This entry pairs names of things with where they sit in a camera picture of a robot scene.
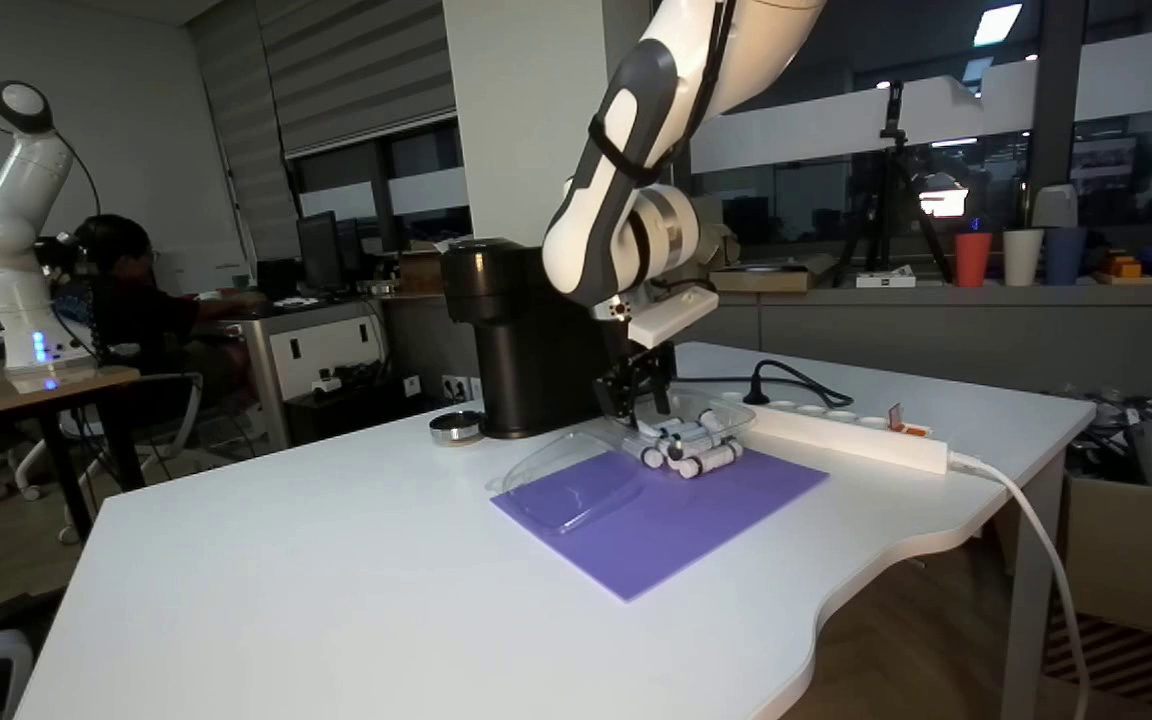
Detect white table power strip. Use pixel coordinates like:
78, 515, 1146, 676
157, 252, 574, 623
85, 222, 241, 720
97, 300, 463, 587
720, 388, 958, 481

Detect grey cup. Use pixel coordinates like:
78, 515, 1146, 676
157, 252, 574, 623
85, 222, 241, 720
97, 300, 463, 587
1029, 179, 1086, 234

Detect black camera tripod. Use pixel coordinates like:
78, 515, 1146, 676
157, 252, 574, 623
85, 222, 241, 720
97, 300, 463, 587
827, 78, 958, 294

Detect black computer monitor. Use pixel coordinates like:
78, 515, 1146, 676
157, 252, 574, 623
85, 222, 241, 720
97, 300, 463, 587
294, 207, 350, 300

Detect black plug with cable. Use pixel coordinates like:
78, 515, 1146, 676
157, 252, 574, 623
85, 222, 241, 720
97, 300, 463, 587
741, 358, 859, 412

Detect clear plastic lid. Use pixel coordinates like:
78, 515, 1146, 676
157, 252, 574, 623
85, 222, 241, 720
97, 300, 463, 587
485, 427, 660, 536

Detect seated person dark clothes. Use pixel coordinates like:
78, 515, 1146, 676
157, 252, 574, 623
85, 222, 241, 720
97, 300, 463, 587
63, 211, 263, 403

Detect white cabinet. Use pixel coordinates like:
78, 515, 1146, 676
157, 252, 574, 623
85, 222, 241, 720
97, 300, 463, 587
243, 298, 396, 452

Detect flat wooden box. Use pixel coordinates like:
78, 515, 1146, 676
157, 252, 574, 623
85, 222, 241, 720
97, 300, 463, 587
708, 266, 815, 300

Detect white power strip cable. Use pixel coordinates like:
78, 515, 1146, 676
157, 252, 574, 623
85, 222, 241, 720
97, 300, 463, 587
946, 447, 1097, 720

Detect purple mat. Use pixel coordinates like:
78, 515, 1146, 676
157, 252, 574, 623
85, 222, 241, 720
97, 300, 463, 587
487, 439, 831, 604

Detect red cup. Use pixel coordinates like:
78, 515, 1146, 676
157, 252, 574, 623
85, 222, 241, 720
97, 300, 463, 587
953, 228, 995, 294

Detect black coffee machine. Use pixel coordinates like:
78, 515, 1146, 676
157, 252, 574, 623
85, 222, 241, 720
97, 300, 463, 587
439, 238, 631, 445

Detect brown wooden desk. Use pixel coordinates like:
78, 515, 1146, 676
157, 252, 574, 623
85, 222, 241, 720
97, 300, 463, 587
0, 362, 148, 539

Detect clear glass bowl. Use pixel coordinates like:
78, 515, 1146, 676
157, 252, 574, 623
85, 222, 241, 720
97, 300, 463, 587
597, 383, 767, 470

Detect large cardboard box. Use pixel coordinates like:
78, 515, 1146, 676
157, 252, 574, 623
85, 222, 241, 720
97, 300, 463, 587
1041, 470, 1152, 720

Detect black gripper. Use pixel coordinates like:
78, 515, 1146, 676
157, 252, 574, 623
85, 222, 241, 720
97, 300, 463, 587
593, 318, 681, 427

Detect white cup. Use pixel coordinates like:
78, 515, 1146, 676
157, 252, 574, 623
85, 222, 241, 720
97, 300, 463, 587
1002, 225, 1050, 294

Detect blue cup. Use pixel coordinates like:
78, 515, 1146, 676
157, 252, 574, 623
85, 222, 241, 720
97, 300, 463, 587
1046, 222, 1093, 289

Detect grey window blinds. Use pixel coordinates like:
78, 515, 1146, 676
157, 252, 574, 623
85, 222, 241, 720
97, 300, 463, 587
185, 0, 463, 168

